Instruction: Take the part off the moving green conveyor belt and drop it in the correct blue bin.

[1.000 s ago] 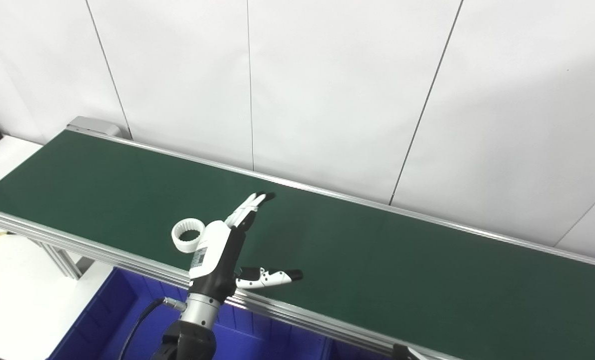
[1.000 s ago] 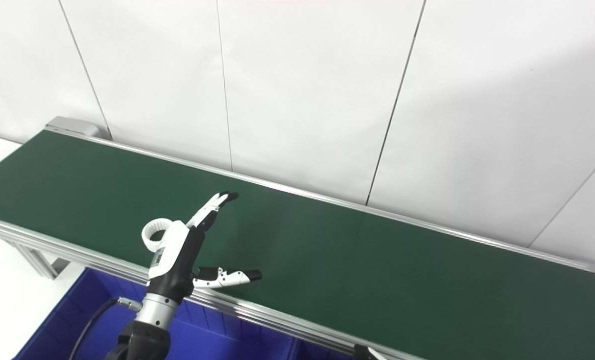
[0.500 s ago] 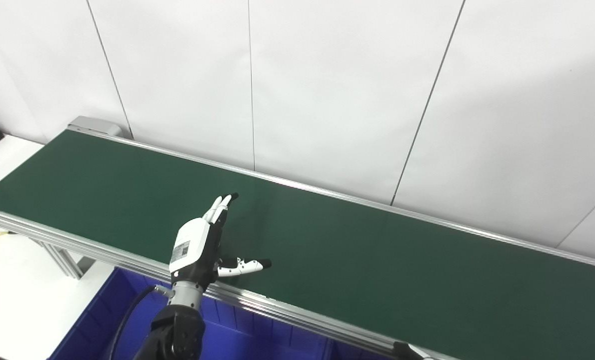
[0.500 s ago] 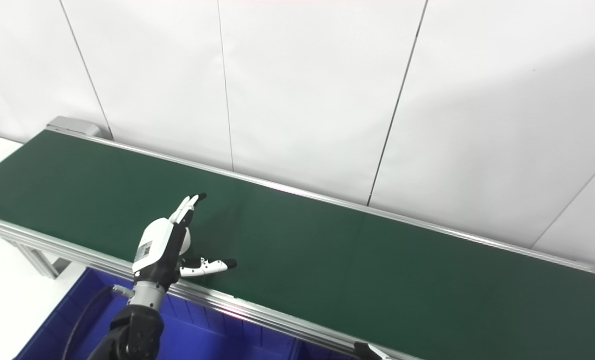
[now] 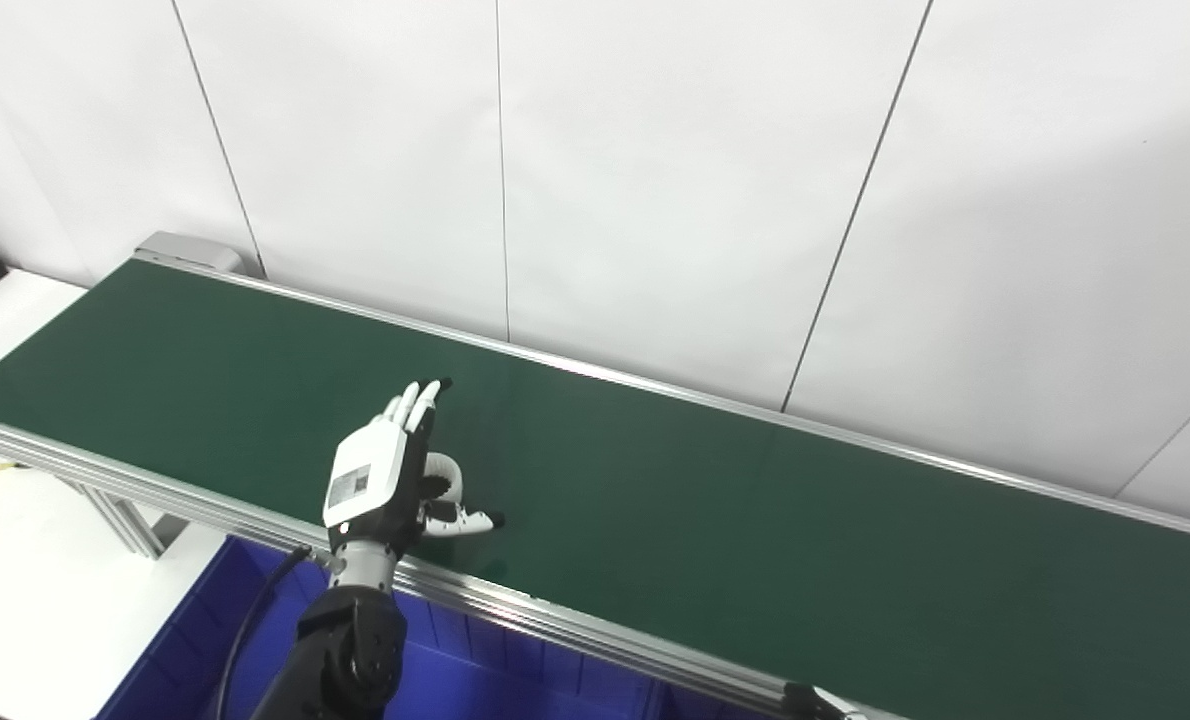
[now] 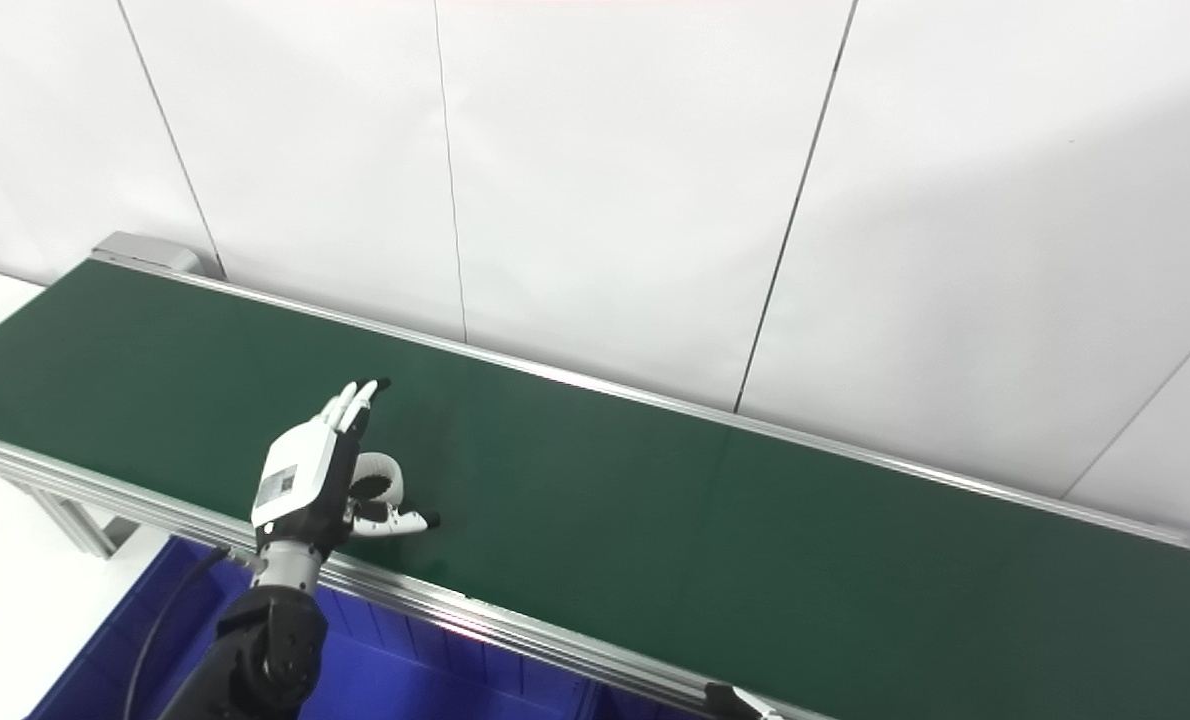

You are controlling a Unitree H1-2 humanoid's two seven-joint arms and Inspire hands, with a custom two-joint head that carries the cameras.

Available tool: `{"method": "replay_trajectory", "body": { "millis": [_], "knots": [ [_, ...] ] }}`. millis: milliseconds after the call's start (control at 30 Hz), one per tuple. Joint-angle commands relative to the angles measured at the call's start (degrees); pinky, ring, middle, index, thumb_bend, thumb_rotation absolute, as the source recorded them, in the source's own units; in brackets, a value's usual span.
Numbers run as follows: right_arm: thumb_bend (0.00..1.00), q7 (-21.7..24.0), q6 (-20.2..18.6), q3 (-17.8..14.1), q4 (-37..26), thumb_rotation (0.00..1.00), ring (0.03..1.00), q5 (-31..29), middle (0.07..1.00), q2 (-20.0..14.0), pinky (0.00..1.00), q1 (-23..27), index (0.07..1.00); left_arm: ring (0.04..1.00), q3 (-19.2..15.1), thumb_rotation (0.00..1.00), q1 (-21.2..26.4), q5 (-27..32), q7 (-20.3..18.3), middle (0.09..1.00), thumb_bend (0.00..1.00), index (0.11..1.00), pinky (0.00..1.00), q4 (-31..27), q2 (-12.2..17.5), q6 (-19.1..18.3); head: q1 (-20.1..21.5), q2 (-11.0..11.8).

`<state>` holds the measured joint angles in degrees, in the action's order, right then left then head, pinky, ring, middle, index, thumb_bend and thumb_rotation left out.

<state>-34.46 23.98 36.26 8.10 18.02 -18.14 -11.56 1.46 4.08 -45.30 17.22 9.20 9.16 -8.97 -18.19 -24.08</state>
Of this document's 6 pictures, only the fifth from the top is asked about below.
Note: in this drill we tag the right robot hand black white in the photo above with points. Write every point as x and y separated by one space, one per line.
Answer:
810 703

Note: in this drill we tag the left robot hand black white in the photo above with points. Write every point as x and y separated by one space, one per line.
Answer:
370 475

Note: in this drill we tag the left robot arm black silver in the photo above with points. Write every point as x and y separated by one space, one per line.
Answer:
345 650

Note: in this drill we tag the green conveyor belt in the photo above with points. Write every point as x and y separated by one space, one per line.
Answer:
755 520
205 508

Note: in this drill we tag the blue plastic bin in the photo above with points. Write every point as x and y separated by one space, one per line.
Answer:
475 680

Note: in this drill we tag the aluminium conveyor support leg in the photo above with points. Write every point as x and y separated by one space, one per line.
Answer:
125 515

